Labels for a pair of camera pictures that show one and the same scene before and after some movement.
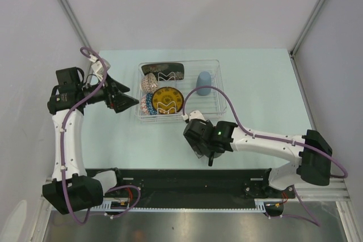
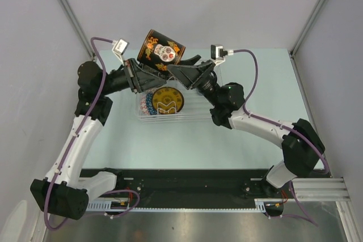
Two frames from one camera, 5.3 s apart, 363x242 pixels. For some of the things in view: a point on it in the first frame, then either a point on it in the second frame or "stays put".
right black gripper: [196, 148] → [187, 73]
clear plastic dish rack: [167, 91] stays put
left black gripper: [121, 101] → [136, 76]
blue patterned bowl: [150, 105] stays put
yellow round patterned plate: [167, 100] stays put
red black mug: [217, 154] → [160, 50]
